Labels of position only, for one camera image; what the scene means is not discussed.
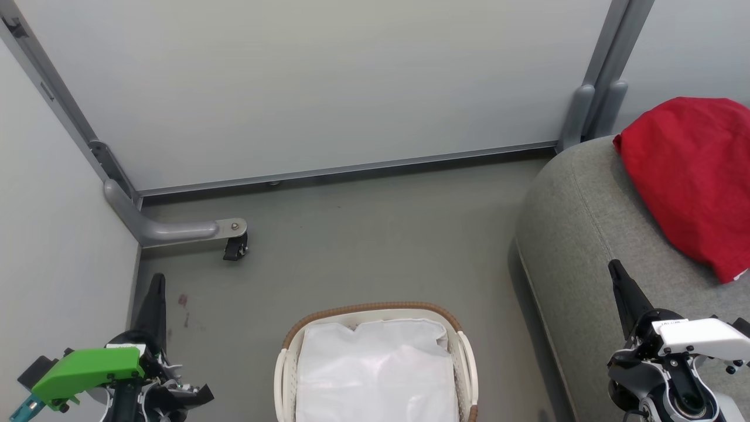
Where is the black caster wheel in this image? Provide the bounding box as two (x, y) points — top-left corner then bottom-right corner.
(223, 232), (249, 262)

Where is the grey fabric sofa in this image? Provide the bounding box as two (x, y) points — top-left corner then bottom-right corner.
(514, 135), (750, 422)

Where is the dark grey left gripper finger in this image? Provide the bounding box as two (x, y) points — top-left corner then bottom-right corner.
(131, 272), (168, 352)

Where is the white cloth basket liner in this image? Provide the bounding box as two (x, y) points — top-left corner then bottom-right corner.
(295, 318), (460, 422)

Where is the grey slanted partition frame post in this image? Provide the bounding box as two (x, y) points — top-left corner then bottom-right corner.
(0, 12), (142, 209)

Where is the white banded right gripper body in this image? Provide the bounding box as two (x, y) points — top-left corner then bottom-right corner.
(607, 307), (750, 411)

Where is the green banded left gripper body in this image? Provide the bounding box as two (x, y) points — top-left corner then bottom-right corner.
(32, 330), (215, 422)

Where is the black cable teal plug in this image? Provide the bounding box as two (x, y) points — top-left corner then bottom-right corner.
(8, 393), (49, 422)

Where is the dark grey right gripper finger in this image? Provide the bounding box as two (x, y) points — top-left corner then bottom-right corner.
(608, 259), (654, 342)

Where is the white laundry basket brown rim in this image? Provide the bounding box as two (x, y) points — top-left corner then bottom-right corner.
(273, 301), (480, 422)

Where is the grey curved partition foot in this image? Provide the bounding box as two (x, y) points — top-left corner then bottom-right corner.
(104, 179), (248, 249)

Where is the grey double partition frame post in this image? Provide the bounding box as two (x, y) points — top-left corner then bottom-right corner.
(557, 0), (656, 153)

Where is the plain red white-trimmed jersey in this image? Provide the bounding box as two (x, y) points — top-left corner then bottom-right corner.
(612, 96), (750, 285)

